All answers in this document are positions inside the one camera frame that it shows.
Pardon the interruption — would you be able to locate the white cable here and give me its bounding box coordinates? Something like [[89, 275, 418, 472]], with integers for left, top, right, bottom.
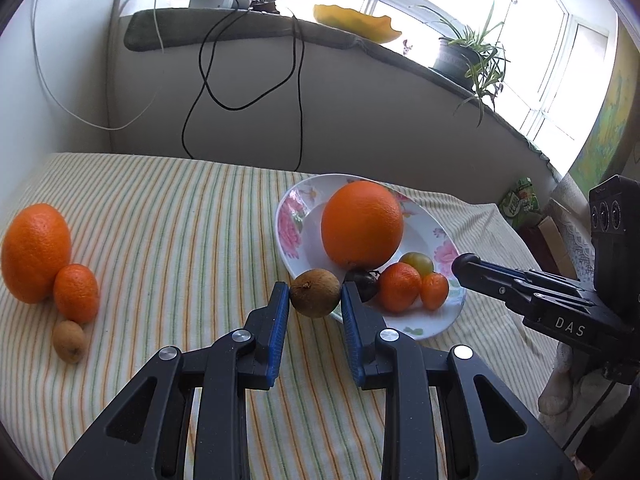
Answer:
[[32, 0, 167, 132]]

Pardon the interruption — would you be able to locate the black cable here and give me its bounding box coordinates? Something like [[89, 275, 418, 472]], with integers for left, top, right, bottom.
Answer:
[[199, 7, 298, 111], [181, 15, 306, 173]]

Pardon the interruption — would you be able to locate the potted spider plant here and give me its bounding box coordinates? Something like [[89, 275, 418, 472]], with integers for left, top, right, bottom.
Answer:
[[415, 2, 511, 127]]

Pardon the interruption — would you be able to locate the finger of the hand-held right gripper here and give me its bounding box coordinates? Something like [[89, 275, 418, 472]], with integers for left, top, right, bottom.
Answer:
[[451, 254, 597, 318]]

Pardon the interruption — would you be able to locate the large orange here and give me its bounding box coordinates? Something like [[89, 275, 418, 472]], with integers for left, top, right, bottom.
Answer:
[[320, 180, 405, 269], [1, 203, 72, 305]]

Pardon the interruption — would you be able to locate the white lace cloth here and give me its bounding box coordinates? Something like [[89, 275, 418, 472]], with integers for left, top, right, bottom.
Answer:
[[537, 172, 618, 416]]

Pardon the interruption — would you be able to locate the wall map poster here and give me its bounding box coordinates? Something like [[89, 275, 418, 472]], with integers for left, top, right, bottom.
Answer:
[[567, 60, 636, 196]]

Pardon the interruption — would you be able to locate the brown cardboard box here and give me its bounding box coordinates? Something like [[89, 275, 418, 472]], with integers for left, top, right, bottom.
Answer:
[[537, 215, 576, 273]]

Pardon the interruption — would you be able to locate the grey windowsill cover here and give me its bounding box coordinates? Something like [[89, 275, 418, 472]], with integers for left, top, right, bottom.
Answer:
[[122, 7, 561, 181]]

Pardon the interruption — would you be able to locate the dark plum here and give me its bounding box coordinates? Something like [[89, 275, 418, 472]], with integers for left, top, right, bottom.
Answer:
[[345, 269, 382, 303]]

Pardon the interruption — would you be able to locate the yellow bowl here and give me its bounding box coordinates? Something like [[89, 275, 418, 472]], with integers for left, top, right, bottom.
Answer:
[[313, 4, 402, 44]]

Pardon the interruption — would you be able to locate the mandarin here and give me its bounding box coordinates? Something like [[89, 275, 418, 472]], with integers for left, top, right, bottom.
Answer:
[[53, 263, 100, 325], [377, 262, 423, 311]]

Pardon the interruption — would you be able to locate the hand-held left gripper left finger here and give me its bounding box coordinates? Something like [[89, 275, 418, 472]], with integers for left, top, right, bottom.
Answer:
[[52, 281, 292, 480]]

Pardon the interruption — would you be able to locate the small tan fruit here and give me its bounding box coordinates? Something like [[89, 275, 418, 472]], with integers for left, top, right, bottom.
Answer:
[[53, 321, 85, 364]]

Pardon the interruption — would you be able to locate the floral white plate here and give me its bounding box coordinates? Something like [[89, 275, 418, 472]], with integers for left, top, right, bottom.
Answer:
[[275, 173, 467, 342]]

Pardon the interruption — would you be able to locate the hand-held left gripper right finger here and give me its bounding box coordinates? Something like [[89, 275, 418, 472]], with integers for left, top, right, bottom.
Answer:
[[341, 281, 581, 480]]

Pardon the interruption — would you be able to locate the striped cloth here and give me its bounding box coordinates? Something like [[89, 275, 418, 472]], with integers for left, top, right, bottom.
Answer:
[[0, 152, 571, 480]]

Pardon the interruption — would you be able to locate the brown kiwi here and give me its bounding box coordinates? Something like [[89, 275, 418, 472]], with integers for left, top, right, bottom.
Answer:
[[289, 268, 342, 318]]

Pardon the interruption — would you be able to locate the small orange kumquat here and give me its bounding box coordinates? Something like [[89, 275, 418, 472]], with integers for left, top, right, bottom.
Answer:
[[420, 272, 450, 311]]

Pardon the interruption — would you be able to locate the green snack packet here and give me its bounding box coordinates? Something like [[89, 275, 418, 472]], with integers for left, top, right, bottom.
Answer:
[[497, 177, 543, 226]]

